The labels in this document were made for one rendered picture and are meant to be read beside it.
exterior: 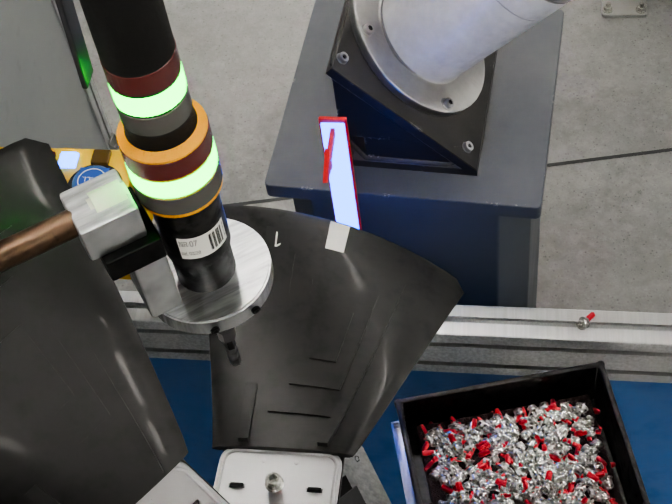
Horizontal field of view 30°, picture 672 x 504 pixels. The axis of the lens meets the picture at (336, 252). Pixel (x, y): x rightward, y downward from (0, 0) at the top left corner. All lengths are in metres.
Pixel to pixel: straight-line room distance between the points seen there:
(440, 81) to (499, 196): 0.14
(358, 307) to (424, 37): 0.41
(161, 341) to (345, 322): 0.48
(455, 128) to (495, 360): 0.26
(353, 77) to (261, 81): 1.52
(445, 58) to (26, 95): 1.11
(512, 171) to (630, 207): 1.18
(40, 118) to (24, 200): 1.56
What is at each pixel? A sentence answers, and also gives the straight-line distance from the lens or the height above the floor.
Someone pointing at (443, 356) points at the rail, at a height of 0.81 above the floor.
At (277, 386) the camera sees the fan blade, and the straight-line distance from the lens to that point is 0.95.
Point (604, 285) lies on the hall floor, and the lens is 2.43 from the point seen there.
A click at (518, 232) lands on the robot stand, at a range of 1.45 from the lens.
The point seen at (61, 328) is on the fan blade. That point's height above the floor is 1.37.
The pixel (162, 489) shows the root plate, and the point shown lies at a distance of 0.82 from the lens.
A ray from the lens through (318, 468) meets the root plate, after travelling 0.91.
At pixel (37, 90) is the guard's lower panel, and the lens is 2.33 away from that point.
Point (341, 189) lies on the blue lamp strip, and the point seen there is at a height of 1.10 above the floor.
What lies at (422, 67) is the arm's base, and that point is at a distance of 1.35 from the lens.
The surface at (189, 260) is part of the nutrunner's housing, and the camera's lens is 0.64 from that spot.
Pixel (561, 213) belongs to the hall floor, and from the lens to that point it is 2.53.
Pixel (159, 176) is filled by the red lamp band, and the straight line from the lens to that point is 0.58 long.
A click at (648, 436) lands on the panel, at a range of 1.56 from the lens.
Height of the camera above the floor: 2.00
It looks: 53 degrees down
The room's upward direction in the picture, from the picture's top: 10 degrees counter-clockwise
